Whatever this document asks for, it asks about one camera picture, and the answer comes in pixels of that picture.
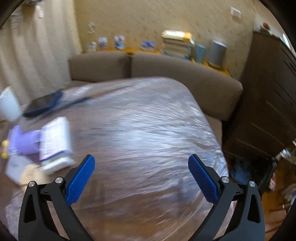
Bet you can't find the white medicine box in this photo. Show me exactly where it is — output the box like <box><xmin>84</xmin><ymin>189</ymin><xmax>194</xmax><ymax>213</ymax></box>
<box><xmin>40</xmin><ymin>116</ymin><xmax>75</xmax><ymax>175</ymax></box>

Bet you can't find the translucent white plastic box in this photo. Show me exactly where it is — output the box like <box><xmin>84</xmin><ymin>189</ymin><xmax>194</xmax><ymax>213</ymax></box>
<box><xmin>5</xmin><ymin>155</ymin><xmax>39</xmax><ymax>186</ymax></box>

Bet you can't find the purple hair roller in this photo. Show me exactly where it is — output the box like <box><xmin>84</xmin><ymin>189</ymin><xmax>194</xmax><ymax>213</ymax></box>
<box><xmin>8</xmin><ymin>125</ymin><xmax>41</xmax><ymax>155</ymax></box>

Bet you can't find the dark wooden cabinet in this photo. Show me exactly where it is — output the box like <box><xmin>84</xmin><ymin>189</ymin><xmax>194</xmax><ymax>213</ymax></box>
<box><xmin>222</xmin><ymin>31</ymin><xmax>295</xmax><ymax>159</ymax></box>

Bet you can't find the dark blue smartphone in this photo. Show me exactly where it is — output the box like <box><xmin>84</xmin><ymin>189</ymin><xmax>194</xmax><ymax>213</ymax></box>
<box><xmin>23</xmin><ymin>90</ymin><xmax>63</xmax><ymax>118</ymax></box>

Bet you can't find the brown sofa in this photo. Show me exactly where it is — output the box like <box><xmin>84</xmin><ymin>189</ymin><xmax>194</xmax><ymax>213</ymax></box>
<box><xmin>68</xmin><ymin>51</ymin><xmax>243</xmax><ymax>144</ymax></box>

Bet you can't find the grey cylindrical speaker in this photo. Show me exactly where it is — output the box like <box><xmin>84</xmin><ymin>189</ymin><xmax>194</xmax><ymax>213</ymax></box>
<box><xmin>208</xmin><ymin>40</ymin><xmax>227</xmax><ymax>68</ymax></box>

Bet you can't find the light blue box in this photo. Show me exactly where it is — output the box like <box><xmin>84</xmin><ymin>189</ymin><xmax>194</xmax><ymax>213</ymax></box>
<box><xmin>195</xmin><ymin>44</ymin><xmax>207</xmax><ymax>63</ymax></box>

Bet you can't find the photo card far left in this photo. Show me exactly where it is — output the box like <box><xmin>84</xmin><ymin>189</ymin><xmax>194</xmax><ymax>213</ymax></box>
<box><xmin>87</xmin><ymin>41</ymin><xmax>97</xmax><ymax>53</ymax></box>

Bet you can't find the photo card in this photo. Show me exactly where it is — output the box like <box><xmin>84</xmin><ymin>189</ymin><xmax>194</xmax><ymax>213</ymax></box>
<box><xmin>87</xmin><ymin>41</ymin><xmax>97</xmax><ymax>53</ymax></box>
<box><xmin>98</xmin><ymin>37</ymin><xmax>108</xmax><ymax>50</ymax></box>
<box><xmin>114</xmin><ymin>35</ymin><xmax>125</xmax><ymax>50</ymax></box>

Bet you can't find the stack of books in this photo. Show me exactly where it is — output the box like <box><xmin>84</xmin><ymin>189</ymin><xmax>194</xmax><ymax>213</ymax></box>
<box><xmin>160</xmin><ymin>30</ymin><xmax>195</xmax><ymax>60</ymax></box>

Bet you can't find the beige curtain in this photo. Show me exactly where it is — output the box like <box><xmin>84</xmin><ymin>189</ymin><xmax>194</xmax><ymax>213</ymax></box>
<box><xmin>1</xmin><ymin>1</ymin><xmax>82</xmax><ymax>104</ymax></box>

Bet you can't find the photo card landscape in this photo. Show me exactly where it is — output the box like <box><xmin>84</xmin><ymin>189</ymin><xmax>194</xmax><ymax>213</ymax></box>
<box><xmin>141</xmin><ymin>41</ymin><xmax>155</xmax><ymax>51</ymax></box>

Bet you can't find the white gold-handled mug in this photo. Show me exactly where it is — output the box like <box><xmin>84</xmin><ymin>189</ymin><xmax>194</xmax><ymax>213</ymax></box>
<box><xmin>1</xmin><ymin>86</ymin><xmax>22</xmax><ymax>122</ymax></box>

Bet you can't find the white wall switch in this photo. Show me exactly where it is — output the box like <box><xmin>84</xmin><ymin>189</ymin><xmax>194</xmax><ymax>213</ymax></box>
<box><xmin>230</xmin><ymin>7</ymin><xmax>241</xmax><ymax>19</ymax></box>

